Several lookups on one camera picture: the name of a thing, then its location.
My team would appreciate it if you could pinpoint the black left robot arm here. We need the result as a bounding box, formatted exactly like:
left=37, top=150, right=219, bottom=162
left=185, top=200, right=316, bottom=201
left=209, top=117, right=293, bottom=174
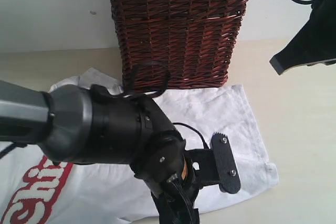
left=1, top=81, right=200, bottom=223

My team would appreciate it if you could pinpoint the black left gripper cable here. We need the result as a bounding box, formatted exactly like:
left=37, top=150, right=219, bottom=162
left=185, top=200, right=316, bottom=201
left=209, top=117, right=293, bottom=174
left=119, top=61, right=207, bottom=151

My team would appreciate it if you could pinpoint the dark red wicker basket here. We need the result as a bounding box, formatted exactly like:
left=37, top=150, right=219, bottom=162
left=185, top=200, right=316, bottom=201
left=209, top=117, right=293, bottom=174
left=110, top=0, right=248, bottom=91

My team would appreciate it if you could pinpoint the white t-shirt red lettering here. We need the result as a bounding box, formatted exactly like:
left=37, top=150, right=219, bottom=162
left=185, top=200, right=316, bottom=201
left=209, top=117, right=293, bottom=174
left=1, top=84, right=279, bottom=223

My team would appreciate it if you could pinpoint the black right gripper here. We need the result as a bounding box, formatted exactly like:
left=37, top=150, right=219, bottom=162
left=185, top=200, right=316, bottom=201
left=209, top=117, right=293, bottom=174
left=269, top=0, right=336, bottom=75

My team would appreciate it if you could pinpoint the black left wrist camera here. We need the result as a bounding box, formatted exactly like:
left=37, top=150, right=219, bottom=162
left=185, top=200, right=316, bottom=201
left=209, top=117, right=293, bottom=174
left=211, top=132, right=241, bottom=194

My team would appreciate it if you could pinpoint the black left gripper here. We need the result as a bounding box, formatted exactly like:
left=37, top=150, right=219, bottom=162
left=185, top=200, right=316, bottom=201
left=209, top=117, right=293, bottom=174
left=152, top=150, right=218, bottom=224

